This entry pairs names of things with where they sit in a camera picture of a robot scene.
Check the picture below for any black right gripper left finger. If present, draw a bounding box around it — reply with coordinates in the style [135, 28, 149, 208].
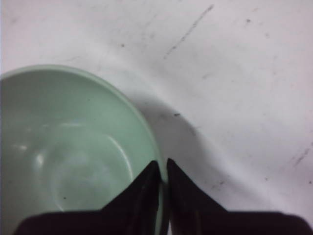
[14, 161, 160, 235]

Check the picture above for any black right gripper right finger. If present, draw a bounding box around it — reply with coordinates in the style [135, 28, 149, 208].
[167, 159, 313, 235]

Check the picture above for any green bowl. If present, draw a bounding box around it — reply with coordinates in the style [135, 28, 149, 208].
[0, 65, 168, 235]

